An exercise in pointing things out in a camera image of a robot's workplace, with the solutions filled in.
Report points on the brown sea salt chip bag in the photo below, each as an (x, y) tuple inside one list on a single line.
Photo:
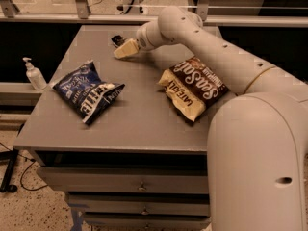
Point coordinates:
[(192, 87)]

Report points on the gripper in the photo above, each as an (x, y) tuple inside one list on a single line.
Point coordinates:
[(143, 40)]

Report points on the metal railing frame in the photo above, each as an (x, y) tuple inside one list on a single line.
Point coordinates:
[(217, 12)]

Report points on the black stand leg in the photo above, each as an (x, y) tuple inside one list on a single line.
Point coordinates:
[(9, 157)]

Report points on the blue kettle chip bag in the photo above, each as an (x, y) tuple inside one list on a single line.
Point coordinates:
[(86, 93)]

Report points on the white pump sanitizer bottle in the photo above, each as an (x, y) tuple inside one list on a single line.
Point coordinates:
[(34, 75)]

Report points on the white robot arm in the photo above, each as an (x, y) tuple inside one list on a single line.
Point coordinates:
[(257, 141)]

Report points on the rxbar chocolate bar wrapper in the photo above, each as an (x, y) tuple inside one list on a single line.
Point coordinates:
[(118, 40)]

